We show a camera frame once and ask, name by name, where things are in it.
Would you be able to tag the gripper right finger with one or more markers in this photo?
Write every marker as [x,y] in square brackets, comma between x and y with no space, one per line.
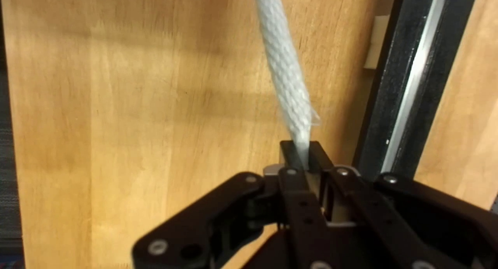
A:
[428,210]

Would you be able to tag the black metal frame bar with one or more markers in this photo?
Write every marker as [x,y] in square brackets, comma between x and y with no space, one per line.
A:
[393,86]

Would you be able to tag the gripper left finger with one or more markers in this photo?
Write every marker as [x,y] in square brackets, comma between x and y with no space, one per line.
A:
[218,214]

